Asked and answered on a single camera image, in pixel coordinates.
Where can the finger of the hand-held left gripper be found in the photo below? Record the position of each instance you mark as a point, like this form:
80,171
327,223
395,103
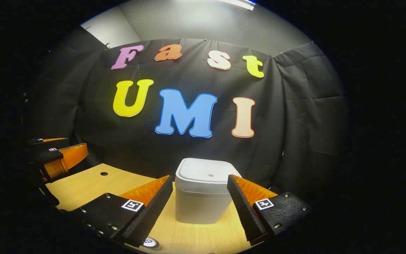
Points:
48,144
48,156

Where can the wooden desktop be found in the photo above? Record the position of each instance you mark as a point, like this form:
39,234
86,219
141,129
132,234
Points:
93,187

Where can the long ceiling light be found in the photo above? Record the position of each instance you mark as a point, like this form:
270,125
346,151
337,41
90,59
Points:
240,4

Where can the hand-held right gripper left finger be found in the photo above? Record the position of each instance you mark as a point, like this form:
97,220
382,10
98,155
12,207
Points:
153,211

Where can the black backdrop cloth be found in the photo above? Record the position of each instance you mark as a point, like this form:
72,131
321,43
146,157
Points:
294,123

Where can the white desktop garbage bin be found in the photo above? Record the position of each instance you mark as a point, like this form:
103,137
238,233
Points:
199,204

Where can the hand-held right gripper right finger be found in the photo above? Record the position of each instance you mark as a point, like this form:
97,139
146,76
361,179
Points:
243,211

